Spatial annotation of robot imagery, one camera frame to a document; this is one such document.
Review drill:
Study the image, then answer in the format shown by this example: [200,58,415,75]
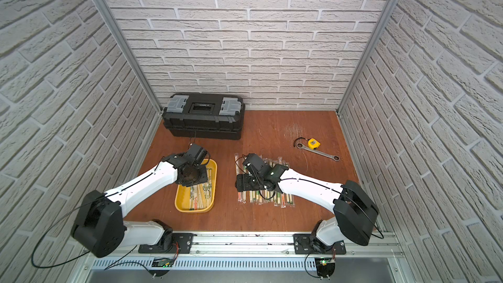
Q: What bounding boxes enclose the yellow plastic storage box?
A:
[175,159,217,214]

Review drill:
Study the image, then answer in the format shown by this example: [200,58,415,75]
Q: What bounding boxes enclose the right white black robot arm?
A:
[235,165,379,252]

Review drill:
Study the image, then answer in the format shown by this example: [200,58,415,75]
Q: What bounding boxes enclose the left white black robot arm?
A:
[70,150,208,258]

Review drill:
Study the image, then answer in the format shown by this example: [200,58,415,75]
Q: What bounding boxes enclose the wrapped chopsticks pile in box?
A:
[189,169,214,212]

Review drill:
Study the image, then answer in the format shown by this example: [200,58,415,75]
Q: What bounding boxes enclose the black plastic toolbox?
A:
[162,93,246,140]

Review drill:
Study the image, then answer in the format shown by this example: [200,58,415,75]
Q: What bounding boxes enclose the silver metal wrench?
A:
[295,143,340,161]

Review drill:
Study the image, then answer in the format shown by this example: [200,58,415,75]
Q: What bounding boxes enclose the yellow tape measure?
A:
[308,138,321,150]

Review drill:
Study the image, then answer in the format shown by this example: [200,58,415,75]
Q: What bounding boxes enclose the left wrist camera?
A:
[184,144,208,166]

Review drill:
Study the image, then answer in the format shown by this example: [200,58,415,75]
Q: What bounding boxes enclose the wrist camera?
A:
[184,144,208,166]
[242,153,272,177]

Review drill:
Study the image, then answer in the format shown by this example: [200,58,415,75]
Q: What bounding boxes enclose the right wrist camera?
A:
[242,153,272,177]

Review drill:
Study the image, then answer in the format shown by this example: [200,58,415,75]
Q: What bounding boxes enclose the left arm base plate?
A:
[138,233,195,254]

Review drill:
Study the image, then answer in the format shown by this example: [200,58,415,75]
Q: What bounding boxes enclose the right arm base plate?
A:
[293,233,347,255]

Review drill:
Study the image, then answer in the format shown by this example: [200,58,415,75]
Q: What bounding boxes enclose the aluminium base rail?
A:
[76,231,405,273]

